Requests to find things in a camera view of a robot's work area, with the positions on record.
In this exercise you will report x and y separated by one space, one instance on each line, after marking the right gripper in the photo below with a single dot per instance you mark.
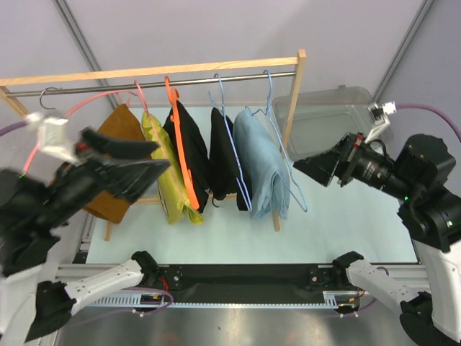
320 166

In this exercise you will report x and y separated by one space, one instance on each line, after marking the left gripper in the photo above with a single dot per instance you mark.
131 178

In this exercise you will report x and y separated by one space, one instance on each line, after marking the light blue wire hanger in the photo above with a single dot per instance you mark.
266 119

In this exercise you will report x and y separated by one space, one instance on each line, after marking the light blue trousers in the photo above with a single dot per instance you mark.
262 161

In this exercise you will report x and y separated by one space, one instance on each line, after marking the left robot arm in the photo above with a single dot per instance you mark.
30 307

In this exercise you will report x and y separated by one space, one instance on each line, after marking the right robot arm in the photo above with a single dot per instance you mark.
430 213

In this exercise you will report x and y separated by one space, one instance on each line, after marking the brown trousers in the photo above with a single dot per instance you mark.
121 124

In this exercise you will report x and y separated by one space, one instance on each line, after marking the yellow trousers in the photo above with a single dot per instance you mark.
175 214

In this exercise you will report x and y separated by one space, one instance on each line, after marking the pink plastic hanger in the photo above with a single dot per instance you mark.
69 113

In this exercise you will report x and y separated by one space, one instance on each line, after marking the black trousers on orange hanger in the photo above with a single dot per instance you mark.
196 156

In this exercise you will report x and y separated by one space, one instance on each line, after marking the orange plastic hanger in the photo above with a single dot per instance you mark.
173 96

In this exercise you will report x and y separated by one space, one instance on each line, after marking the black trousers on blue hanger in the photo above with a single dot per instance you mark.
224 168

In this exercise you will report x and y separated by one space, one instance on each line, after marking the clear plastic bin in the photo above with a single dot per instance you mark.
322 118

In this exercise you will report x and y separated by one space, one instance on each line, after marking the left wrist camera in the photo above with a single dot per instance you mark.
52 137

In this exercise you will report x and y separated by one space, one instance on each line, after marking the metal clothes rail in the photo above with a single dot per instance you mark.
120 87

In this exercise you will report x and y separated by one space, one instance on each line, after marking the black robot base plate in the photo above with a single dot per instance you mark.
250 281

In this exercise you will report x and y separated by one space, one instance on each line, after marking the white cable duct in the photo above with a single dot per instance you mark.
142 300

